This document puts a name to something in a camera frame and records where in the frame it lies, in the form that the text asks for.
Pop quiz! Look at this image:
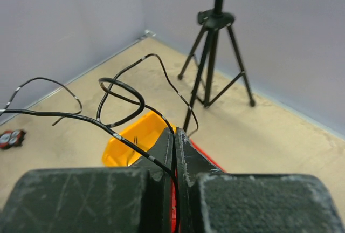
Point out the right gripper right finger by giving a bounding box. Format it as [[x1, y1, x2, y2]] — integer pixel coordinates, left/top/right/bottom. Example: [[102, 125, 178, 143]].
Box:
[[176, 129, 344, 232]]

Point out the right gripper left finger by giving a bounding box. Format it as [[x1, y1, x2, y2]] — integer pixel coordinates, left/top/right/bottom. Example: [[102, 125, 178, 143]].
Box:
[[0, 126, 175, 233]]

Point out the red plastic bin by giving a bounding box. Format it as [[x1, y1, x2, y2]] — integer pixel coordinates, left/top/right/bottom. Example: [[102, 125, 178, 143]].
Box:
[[175, 131, 224, 232]]

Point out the yellow plastic bin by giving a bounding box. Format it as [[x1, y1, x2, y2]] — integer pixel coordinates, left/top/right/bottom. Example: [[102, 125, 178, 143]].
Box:
[[102, 111, 168, 167]]

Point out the black music stand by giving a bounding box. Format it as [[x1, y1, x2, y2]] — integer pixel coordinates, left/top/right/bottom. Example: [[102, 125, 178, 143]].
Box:
[[177, 0, 256, 131]]

